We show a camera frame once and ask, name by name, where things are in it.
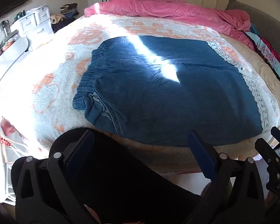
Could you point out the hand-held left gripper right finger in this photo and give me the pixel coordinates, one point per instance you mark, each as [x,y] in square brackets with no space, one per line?
[200,154]

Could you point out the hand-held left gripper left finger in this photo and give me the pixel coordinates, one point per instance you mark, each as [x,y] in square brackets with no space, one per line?
[81,149]

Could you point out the blue denim pants lace trim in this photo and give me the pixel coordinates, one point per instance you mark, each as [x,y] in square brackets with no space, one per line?
[165,93]

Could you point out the bed with beige sheet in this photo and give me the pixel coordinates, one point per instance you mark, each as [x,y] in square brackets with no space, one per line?
[165,158]

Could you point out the person's black trouser leg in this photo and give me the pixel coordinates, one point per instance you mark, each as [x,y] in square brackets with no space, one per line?
[130,179]

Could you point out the white and orange fleece blanket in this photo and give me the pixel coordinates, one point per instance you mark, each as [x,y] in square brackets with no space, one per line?
[56,86]

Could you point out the white stool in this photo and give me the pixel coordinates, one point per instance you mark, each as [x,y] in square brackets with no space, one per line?
[4,158]

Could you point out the colourful floral pillows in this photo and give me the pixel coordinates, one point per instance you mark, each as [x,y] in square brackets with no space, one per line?
[270,53]

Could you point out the white footboard panels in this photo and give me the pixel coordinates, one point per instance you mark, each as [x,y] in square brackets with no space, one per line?
[11,56]

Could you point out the grey headboard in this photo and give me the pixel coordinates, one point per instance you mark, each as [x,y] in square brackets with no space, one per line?
[266,21]

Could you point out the navy cloth pile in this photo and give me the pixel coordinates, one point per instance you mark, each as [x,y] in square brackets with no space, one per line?
[63,26]

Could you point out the white drawer chest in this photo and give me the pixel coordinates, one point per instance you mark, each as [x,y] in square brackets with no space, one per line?
[32,28]

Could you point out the beige crumpled cloth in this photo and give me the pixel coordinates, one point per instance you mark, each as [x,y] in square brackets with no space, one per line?
[57,18]

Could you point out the dark striped folded clothes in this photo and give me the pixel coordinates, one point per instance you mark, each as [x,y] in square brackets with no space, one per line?
[68,8]

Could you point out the pink duvet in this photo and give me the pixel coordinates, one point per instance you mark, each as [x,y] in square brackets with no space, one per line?
[165,7]

